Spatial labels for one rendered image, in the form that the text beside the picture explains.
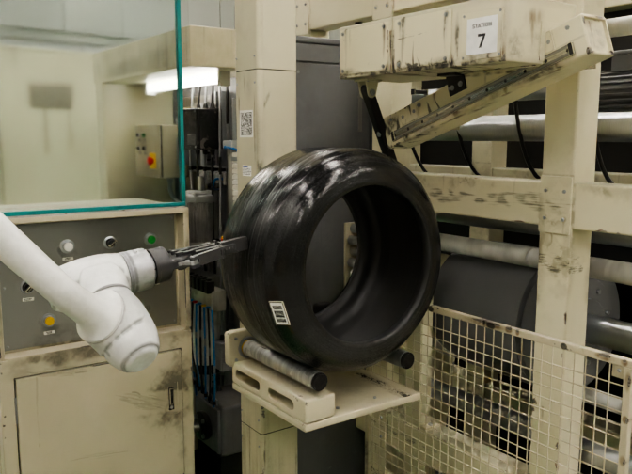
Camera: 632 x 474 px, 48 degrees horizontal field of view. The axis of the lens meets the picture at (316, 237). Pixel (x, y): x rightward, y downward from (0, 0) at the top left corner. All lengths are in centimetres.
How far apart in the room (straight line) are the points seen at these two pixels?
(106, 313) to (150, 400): 90
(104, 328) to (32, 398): 78
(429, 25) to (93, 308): 104
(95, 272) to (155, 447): 93
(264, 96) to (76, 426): 105
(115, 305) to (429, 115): 104
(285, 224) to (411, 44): 59
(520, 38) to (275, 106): 68
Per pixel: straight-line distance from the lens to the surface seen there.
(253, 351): 190
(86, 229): 206
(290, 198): 158
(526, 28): 169
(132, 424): 219
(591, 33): 172
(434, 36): 179
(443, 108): 193
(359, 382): 198
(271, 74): 196
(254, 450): 217
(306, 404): 169
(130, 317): 132
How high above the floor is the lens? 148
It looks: 8 degrees down
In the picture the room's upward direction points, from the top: straight up
